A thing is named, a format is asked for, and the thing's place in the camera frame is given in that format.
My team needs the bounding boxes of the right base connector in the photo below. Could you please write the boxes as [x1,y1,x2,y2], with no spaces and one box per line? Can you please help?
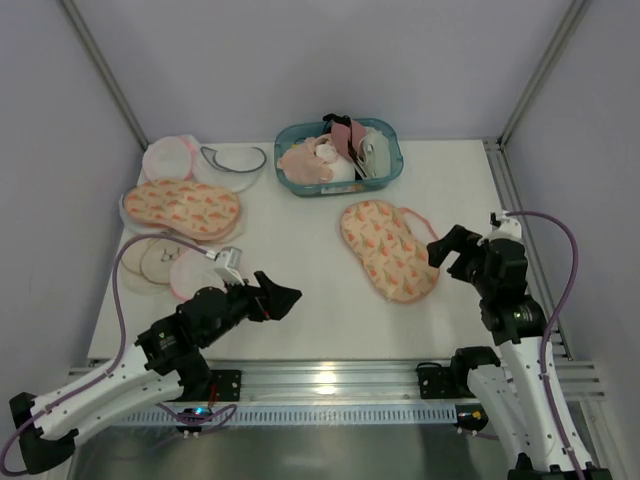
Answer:
[454,407,493,439]

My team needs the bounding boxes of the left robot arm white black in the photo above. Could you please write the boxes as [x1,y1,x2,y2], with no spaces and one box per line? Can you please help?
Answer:
[9,271,302,475]

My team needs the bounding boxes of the frame post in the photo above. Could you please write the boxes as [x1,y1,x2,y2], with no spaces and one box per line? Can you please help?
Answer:
[58,0,149,149]
[497,0,592,150]

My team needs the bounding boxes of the right frame post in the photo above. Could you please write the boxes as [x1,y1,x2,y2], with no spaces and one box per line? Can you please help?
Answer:
[497,0,592,150]

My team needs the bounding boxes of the floral mesh laundry bag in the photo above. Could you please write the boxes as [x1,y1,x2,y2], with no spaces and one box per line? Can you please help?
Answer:
[340,200,440,304]

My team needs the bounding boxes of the pink bra in basket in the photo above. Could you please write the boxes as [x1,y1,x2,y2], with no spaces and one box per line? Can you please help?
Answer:
[277,134,334,185]

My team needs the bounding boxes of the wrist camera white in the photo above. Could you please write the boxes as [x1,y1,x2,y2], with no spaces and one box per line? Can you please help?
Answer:
[485,211,522,243]
[213,246,245,285]

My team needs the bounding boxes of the left base connector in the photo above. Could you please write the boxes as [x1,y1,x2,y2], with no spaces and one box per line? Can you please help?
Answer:
[176,407,213,439]

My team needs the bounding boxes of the left frame post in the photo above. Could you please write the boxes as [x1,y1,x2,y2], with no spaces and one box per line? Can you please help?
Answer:
[58,0,149,149]

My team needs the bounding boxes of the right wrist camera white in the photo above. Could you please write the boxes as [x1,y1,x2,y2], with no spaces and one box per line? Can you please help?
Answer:
[485,211,522,243]

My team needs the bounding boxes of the grey white bra in basket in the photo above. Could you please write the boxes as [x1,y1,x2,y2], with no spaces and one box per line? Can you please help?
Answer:
[356,127,391,178]

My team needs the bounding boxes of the slotted cable duct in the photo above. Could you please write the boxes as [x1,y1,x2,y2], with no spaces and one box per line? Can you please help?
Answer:
[114,403,458,427]

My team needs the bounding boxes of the teal plastic basket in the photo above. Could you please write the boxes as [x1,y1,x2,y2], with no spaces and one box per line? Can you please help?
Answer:
[273,118,404,197]

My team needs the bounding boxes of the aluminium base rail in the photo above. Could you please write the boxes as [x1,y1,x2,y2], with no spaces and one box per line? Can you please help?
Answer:
[209,356,606,405]

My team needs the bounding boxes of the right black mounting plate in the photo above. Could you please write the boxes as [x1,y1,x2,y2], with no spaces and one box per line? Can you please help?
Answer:
[415,362,458,400]

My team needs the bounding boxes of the white pink round mesh bag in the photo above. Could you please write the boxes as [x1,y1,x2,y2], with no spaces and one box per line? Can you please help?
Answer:
[142,135,199,180]

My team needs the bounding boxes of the pink rim round mesh bag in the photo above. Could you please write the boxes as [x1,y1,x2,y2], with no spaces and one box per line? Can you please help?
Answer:
[170,250,226,301]

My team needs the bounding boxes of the black mounting plate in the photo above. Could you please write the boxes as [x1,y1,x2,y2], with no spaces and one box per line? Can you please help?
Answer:
[205,369,242,403]
[415,362,458,400]

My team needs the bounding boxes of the beige round mesh bags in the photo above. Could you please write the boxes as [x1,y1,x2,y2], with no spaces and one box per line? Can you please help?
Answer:
[119,238,185,295]

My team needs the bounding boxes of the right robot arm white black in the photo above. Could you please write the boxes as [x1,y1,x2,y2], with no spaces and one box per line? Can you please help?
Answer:
[427,219,612,479]

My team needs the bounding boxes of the base connector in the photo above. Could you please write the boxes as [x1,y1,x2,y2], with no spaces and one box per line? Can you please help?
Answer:
[454,407,493,439]
[176,407,213,439]

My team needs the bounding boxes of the mauve bra with black straps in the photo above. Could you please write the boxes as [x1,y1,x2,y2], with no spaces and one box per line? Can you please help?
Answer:
[322,113,367,165]

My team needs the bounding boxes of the stacked floral laundry bags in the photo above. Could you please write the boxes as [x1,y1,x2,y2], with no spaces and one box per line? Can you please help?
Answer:
[123,179,242,241]

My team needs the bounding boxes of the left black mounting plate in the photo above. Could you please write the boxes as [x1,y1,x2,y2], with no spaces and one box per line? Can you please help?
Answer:
[205,369,242,403]

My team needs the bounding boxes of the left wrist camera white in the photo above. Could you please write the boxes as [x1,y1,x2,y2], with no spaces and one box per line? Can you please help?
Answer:
[213,246,245,285]

